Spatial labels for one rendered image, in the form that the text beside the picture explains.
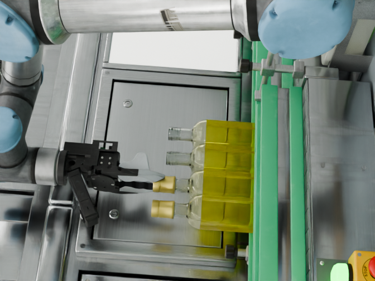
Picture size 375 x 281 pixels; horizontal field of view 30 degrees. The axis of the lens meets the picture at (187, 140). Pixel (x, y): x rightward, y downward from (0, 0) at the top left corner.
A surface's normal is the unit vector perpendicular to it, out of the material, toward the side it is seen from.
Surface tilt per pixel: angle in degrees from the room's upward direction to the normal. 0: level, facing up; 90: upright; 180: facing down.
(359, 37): 90
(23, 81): 106
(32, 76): 131
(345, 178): 90
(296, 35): 94
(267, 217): 90
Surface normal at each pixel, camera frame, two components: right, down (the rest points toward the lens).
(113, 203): 0.04, -0.49
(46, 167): 0.00, -0.02
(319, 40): 0.00, 0.83
